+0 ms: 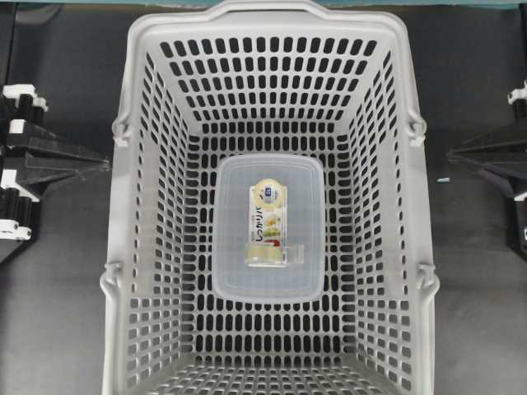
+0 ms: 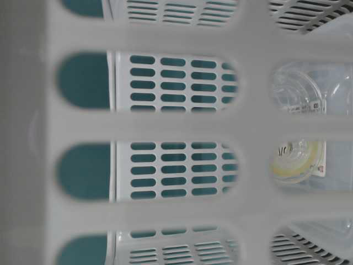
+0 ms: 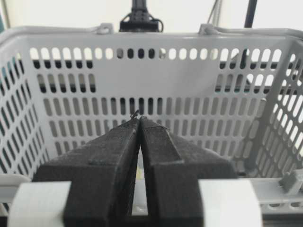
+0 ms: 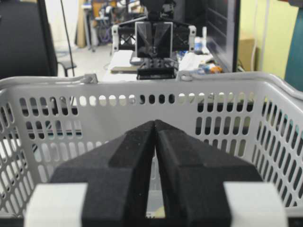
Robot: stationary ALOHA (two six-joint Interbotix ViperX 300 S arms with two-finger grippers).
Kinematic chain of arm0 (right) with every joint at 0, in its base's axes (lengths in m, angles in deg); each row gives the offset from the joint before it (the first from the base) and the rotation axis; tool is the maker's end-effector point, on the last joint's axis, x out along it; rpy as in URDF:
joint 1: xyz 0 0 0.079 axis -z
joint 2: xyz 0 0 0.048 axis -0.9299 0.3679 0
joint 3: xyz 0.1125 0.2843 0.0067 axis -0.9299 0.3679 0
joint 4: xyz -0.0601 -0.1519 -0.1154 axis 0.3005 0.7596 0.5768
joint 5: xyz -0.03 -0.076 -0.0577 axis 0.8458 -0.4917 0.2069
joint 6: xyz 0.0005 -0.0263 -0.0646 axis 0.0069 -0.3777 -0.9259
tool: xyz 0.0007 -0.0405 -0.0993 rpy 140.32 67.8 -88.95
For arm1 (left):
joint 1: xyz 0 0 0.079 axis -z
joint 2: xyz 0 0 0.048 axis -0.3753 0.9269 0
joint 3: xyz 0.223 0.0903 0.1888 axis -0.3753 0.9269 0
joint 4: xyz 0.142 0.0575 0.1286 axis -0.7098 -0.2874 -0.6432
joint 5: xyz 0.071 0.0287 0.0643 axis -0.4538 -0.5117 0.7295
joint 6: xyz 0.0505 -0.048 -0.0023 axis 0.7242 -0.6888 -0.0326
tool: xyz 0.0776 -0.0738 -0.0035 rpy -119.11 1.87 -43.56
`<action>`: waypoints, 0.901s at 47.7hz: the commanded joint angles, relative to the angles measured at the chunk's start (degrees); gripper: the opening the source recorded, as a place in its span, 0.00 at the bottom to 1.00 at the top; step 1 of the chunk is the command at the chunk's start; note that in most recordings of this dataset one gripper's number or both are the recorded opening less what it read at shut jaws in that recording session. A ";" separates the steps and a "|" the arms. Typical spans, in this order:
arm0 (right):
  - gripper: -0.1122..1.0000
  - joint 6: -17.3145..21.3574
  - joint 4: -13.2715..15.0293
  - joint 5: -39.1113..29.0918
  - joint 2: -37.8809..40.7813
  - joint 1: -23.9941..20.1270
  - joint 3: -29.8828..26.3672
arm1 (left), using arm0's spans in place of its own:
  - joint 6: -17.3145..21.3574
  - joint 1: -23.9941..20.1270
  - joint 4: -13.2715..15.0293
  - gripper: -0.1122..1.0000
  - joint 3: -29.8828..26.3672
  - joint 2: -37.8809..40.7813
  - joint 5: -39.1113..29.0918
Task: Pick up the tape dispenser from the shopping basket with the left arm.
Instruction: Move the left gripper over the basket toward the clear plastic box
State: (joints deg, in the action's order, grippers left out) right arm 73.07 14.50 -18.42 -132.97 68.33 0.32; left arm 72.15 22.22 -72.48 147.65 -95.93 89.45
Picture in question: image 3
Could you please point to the grey plastic shopping basket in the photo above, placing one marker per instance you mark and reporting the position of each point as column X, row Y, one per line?
column 238, row 92

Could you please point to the black vertical pole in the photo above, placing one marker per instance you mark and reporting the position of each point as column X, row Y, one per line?
column 251, row 9

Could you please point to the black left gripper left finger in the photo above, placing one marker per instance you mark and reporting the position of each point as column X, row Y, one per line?
column 90, row 186

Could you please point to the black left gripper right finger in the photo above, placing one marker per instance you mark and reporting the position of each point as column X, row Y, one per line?
column 190, row 186

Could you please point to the black camera stand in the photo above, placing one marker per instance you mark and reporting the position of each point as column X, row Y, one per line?
column 140, row 20

